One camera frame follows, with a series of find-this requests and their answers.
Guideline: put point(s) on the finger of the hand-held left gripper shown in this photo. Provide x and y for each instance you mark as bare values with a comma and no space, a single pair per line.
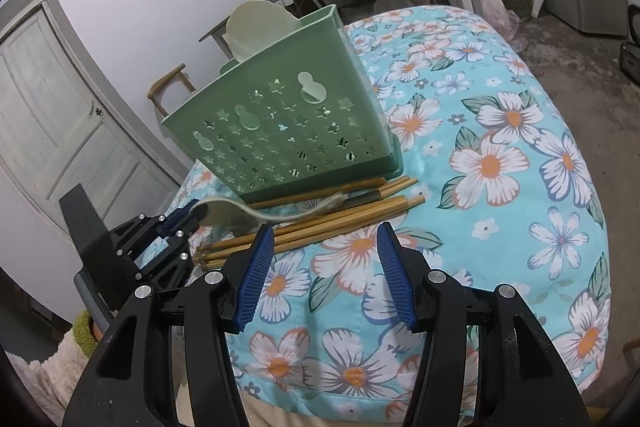
170,262
175,219

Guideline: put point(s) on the white door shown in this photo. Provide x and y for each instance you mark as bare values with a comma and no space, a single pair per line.
65,122

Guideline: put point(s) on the green plastic utensil basket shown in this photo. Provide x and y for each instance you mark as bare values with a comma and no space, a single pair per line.
280,142

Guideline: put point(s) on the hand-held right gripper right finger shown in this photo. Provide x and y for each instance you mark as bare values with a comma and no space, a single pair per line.
395,279

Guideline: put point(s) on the bunch of wooden chopsticks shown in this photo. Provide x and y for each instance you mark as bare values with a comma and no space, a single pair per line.
325,227

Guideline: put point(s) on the floral blue blanket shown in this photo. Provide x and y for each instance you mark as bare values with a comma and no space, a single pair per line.
500,217

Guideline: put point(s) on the pink plastic bag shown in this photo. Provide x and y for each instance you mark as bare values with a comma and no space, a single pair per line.
500,19

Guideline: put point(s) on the beige spoon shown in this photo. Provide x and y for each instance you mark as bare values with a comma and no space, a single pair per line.
220,214

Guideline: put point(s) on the wooden chair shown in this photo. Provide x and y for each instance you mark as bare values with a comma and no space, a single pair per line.
167,79

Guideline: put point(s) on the person's left forearm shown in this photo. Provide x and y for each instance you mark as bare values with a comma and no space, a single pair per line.
50,372

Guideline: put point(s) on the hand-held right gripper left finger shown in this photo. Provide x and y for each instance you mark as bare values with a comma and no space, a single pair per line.
255,279

